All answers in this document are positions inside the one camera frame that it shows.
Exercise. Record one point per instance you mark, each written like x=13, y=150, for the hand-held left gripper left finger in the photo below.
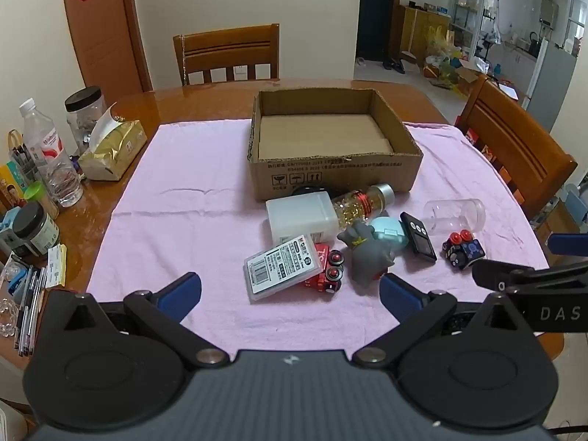
x=180, y=291

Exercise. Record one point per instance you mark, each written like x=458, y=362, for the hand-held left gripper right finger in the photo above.
x=396, y=295

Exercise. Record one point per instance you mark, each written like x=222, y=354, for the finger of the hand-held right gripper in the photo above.
x=569, y=243
x=514, y=272

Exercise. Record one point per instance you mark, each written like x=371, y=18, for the grey cat toy figure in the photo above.
x=367, y=257

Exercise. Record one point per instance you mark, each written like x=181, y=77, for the black toy car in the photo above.
x=464, y=250

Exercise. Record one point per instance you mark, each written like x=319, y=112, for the teal round case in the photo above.
x=391, y=234

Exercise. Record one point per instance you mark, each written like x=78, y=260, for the red toy car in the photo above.
x=330, y=275

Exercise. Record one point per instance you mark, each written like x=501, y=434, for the clear labelled card case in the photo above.
x=280, y=268

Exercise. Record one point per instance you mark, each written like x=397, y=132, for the translucent white plastic box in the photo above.
x=298, y=218

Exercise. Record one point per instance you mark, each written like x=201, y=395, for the cardboard box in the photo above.
x=473, y=80
x=321, y=174

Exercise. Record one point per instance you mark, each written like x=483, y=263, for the black remote device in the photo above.
x=419, y=239

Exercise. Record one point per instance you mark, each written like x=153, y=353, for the pink cloth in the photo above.
x=183, y=220

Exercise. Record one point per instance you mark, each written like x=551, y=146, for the clear plastic jar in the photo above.
x=455, y=215

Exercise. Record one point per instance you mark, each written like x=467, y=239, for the gold glitter bottle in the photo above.
x=363, y=204

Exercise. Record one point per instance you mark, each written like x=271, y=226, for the wooden chair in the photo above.
x=514, y=138
x=225, y=41

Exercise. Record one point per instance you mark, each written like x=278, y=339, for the white paper packet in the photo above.
x=56, y=264

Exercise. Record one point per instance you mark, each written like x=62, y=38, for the black round object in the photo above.
x=308, y=190

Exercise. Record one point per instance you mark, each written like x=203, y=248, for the bunch of loose pens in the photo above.
x=30, y=308

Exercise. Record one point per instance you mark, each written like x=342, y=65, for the gold tissue pack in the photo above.
x=115, y=151

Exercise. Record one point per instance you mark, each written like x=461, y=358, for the dark jar with black lid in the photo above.
x=36, y=229

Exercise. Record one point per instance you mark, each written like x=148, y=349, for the grey refrigerator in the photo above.
x=551, y=82

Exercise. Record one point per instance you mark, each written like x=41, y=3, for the green capped container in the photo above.
x=36, y=190

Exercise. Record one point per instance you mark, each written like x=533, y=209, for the blue plastic holder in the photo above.
x=8, y=229

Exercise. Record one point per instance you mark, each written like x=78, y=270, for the clear plastic water bottle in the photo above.
x=50, y=156

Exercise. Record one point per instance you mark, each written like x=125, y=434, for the cardboard box on floor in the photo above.
x=473, y=80

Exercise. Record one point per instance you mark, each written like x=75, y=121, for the colourful printed carton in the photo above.
x=11, y=188

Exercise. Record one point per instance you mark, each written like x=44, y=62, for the black kettle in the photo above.
x=534, y=45

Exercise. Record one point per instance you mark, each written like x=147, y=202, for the bag of pens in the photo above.
x=23, y=161

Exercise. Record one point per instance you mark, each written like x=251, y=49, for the glass jar with black lid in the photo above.
x=83, y=99

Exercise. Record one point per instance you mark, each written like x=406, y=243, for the pair of dark shoes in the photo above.
x=394, y=65

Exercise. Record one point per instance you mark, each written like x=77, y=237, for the pile of yellow bags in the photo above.
x=438, y=48

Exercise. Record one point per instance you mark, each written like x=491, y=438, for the brown wooden door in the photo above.
x=105, y=46

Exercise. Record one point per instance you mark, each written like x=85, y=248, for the yellow wooden cabinet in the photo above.
x=422, y=27

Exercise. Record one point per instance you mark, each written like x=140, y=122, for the wall water heater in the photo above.
x=550, y=11

